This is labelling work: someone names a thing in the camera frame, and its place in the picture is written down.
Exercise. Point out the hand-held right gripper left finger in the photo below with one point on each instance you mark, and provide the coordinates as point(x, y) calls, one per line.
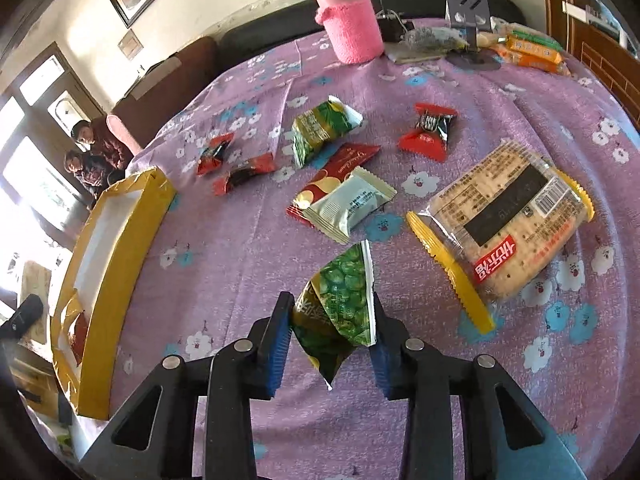
point(276, 347)

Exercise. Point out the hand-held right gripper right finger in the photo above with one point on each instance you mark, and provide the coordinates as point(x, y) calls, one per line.
point(384, 365)

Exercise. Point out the red nut snack packet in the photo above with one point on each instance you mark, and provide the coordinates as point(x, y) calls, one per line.
point(76, 335)

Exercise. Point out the green pea snack packet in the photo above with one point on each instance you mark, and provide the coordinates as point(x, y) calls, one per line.
point(340, 305)

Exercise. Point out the yellow-taped white foam box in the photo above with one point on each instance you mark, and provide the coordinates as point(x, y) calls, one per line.
point(120, 280)

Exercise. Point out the pale green white packet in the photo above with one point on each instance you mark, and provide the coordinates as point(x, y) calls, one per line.
point(352, 205)

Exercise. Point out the small red black candy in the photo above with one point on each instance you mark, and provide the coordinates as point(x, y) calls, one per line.
point(242, 174)
point(212, 156)

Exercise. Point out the cracker packet with yellow edges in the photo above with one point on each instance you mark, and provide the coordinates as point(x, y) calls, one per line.
point(505, 220)

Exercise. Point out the red gold snack packet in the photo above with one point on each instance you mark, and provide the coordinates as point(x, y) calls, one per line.
point(340, 165)

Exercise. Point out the green white-edged snack packet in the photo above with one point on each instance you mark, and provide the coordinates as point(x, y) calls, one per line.
point(317, 130)

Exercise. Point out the large red black candy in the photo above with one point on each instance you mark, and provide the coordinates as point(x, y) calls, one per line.
point(429, 130)

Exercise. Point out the purple floral tablecloth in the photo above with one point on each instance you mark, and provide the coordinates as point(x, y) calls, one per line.
point(250, 245)

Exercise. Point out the wooden glass door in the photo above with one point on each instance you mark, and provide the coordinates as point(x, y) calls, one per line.
point(45, 110)

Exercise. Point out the brown armchair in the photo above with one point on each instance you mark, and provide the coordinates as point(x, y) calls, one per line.
point(175, 95)

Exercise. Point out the cardboard sheet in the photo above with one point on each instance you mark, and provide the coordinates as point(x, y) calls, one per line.
point(152, 75)

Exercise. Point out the thin notebook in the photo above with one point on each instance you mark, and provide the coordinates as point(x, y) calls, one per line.
point(407, 55)

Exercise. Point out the black sofa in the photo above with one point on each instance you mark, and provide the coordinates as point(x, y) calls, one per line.
point(260, 35)

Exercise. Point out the grey pouch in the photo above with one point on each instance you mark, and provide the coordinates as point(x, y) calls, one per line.
point(432, 39)

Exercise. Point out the pink sleeved bottle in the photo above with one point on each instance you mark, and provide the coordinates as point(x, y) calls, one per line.
point(347, 20)

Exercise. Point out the black binder clip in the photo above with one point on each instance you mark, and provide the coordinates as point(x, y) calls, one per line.
point(392, 25)

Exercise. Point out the green orange biscuit packet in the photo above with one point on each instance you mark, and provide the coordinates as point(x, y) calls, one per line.
point(532, 44)

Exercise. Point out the black phone stand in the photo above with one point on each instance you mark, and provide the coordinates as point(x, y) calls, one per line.
point(467, 2)

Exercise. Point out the brown wooden cabinet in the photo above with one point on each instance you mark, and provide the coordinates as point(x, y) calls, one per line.
point(595, 45)

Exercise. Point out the small wall plaque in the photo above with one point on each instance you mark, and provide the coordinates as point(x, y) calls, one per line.
point(130, 43)

